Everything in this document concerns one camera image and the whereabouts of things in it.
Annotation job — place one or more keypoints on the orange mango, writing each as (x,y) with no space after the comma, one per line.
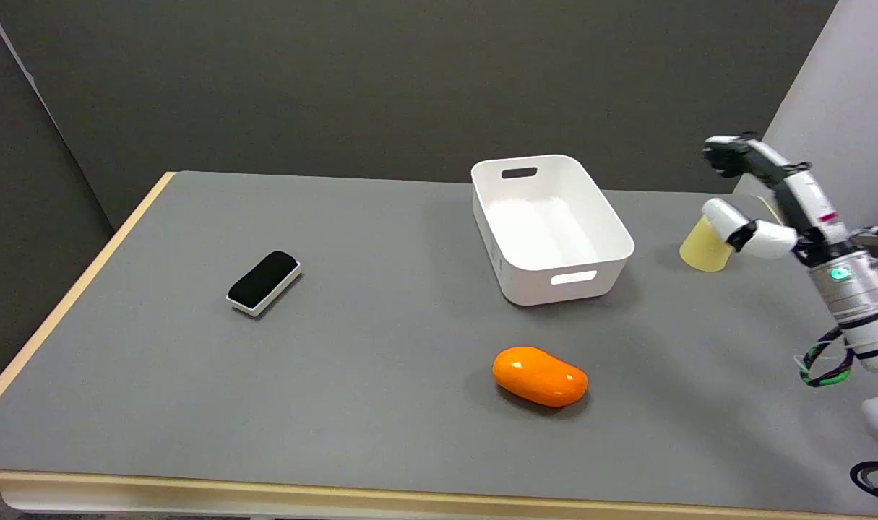
(540,376)

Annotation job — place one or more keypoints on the white plastic bin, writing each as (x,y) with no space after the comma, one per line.
(551,227)

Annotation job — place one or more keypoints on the pale yellow cup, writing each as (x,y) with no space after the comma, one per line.
(703,247)

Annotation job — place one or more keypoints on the grey table mat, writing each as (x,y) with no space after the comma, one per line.
(410,339)

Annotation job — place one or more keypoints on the black whiteboard eraser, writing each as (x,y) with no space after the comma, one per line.
(264,282)

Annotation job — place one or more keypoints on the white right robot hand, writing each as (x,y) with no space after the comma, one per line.
(796,191)

